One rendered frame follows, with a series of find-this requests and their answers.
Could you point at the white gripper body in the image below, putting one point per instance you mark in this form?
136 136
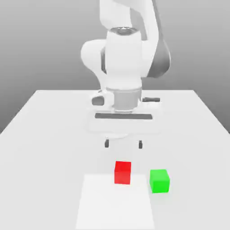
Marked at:
124 124

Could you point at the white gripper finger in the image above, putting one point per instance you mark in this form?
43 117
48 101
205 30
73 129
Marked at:
107 144
140 144

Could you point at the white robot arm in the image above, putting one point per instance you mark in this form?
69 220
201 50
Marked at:
124 57

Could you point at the small red cube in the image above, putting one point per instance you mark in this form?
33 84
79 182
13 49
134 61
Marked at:
122 173

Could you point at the small green cube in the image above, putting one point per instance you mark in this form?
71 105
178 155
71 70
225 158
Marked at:
159 181

